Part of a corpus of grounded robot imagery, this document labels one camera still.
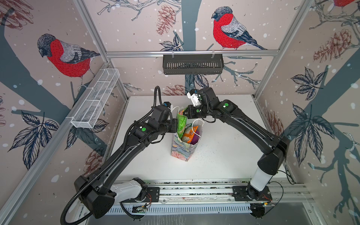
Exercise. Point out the orange Fox's candy bag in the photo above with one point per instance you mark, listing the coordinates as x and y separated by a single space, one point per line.
186 138

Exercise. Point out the horizontal aluminium frame bar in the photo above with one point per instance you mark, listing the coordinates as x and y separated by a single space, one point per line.
230 53

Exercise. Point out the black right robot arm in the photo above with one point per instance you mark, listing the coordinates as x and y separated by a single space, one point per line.
274 148

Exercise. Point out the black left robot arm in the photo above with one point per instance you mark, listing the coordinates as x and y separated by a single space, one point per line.
94 190

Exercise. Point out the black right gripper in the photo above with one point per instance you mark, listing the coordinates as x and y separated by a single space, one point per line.
191 113

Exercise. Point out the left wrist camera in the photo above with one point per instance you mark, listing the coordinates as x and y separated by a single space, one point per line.
168 105

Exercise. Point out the green chips bag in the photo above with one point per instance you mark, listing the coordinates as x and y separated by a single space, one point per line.
182 122

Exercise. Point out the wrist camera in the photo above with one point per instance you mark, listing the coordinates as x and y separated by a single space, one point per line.
194 97
168 105

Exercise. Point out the floral paper gift bag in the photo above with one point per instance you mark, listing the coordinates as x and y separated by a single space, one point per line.
183 150

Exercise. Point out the aluminium rail base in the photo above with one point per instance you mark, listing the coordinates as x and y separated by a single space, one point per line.
210 198

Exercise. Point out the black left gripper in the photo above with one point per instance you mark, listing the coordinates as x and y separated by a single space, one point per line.
174 125

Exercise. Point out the green yellow Fox's candy bag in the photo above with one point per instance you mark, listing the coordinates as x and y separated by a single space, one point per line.
189 129

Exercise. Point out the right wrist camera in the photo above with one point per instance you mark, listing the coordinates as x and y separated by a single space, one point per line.
194 97

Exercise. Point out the black wire basket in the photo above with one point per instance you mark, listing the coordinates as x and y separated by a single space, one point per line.
193 64

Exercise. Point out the purple snack bag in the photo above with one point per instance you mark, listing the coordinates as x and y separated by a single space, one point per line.
195 135

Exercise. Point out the white mesh wire basket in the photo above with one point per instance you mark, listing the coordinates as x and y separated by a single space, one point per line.
90 110

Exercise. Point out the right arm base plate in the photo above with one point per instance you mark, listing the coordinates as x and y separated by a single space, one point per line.
247 193

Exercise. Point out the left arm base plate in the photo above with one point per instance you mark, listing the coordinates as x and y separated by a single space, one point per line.
148 195

